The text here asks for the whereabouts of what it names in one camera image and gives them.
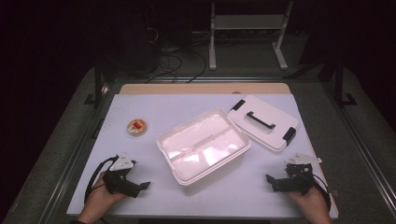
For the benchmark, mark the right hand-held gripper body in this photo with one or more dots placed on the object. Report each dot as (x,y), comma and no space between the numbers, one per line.
(294,183)

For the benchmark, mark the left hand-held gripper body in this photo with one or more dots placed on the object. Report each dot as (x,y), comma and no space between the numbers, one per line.
(120,183)

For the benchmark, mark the white plastic storage box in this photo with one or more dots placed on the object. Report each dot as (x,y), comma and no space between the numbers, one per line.
(227,165)

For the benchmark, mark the small red food item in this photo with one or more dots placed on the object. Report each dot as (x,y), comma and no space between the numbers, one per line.
(136,127)

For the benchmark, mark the person's right hand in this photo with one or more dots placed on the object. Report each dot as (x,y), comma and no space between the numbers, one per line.
(311,203)

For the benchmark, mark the person's left hand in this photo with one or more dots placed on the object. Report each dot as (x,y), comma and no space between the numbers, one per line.
(98,199)

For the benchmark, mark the white table mat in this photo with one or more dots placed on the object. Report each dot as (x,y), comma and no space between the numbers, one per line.
(140,105)

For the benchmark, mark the black upright stand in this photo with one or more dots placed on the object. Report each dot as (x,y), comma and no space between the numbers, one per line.
(98,84)
(340,87)

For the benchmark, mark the white metal stand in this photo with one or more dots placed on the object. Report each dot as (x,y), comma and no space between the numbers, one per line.
(249,22)

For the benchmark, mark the metal table frame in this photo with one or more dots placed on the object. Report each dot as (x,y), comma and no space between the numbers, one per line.
(218,79)

